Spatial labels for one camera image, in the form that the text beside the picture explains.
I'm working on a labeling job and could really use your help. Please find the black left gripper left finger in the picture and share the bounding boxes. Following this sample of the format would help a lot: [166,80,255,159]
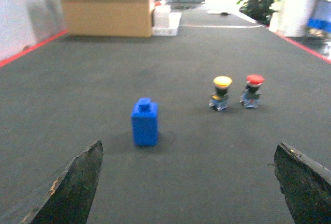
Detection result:
[22,140,103,223]

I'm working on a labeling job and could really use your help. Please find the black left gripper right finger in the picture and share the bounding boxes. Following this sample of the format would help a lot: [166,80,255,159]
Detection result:
[274,142,330,223]

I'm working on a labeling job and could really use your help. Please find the blue 3D-printed part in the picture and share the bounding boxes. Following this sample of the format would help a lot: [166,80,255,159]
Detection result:
[131,98,158,146]

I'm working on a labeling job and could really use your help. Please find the blue shelf rack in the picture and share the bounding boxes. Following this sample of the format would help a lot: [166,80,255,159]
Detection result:
[304,0,330,38]

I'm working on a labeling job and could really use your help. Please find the large cardboard box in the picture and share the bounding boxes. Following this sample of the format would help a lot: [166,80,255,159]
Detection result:
[61,0,155,37]

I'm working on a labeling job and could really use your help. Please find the white small box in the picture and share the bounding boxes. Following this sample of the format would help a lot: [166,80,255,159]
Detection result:
[153,5,171,28]

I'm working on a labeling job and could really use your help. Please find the white flat box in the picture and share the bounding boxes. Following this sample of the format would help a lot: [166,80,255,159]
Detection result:
[152,11,182,37]

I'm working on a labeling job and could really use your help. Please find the red push button switch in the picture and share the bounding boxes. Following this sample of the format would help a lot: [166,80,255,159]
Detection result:
[240,74,265,108]

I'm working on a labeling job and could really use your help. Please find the yellow push button switch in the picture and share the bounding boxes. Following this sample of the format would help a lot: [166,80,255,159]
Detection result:
[209,76,232,112]

